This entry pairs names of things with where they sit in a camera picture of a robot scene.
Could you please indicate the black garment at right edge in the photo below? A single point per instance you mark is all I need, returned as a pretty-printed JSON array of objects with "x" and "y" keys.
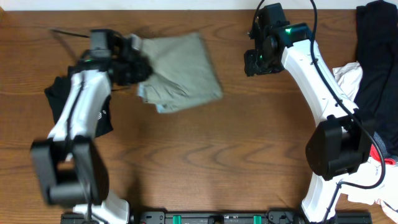
[{"x": 377, "y": 55}]

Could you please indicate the grey garment with red trim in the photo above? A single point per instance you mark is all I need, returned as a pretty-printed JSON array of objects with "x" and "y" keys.
[{"x": 381, "y": 152}]

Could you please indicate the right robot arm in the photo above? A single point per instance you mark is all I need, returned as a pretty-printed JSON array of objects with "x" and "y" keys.
[{"x": 339, "y": 149}]

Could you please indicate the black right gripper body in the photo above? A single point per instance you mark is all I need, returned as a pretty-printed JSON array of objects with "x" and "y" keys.
[{"x": 262, "y": 63}]

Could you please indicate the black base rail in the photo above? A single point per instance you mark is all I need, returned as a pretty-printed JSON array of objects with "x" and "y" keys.
[{"x": 270, "y": 217}]

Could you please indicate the black folded polo shirt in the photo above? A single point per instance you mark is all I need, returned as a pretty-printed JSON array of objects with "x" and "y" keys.
[{"x": 57, "y": 95}]

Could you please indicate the white crumpled garment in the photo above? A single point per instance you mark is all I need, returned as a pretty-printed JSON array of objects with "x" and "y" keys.
[{"x": 348, "y": 78}]

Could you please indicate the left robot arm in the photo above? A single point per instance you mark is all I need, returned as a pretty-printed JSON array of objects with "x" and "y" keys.
[{"x": 69, "y": 168}]

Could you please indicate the khaki green shorts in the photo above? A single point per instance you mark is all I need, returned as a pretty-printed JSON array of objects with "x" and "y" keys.
[{"x": 183, "y": 74}]

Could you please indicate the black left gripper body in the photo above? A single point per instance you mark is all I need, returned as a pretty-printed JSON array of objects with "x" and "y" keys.
[{"x": 128, "y": 72}]

